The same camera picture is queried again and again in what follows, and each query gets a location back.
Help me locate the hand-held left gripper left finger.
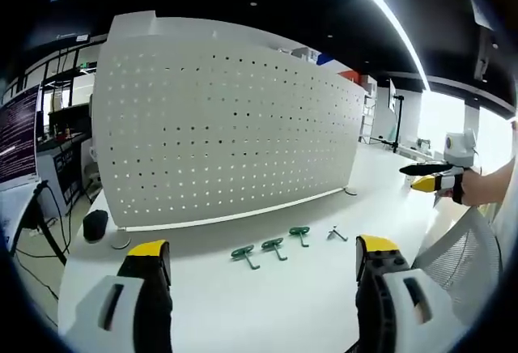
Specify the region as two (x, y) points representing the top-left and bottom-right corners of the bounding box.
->
(58, 239), (173, 353)

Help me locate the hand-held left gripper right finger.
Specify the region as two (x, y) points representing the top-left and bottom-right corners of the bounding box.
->
(355, 234), (463, 353)

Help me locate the silver hook assembly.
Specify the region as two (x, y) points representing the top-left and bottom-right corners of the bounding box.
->
(326, 226), (350, 243)

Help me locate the green hook assembly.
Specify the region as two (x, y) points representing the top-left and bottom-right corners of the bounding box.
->
(230, 244), (261, 270)
(288, 226), (312, 249)
(261, 237), (289, 262)

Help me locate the white perforated mounting plate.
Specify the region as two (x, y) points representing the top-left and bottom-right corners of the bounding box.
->
(91, 11), (367, 233)

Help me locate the black tripod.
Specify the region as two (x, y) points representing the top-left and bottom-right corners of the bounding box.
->
(370, 93), (407, 154)

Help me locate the white mesh chair back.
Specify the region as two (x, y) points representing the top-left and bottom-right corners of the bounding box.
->
(411, 206), (504, 332)

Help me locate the black rounded device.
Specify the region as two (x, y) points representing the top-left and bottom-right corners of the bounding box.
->
(82, 209), (110, 245)

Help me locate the black monitor stand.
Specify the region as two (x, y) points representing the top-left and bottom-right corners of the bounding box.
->
(11, 180), (69, 266)

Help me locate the black printed cabinet panel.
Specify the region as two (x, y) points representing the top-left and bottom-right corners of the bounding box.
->
(51, 147), (84, 207)

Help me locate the ceiling light strip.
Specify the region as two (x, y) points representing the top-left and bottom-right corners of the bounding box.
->
(333, 0), (431, 91)

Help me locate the computer monitor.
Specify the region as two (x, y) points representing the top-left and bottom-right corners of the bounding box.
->
(0, 83), (43, 193)

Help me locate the black cable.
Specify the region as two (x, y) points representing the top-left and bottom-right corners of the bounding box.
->
(40, 181), (102, 257)

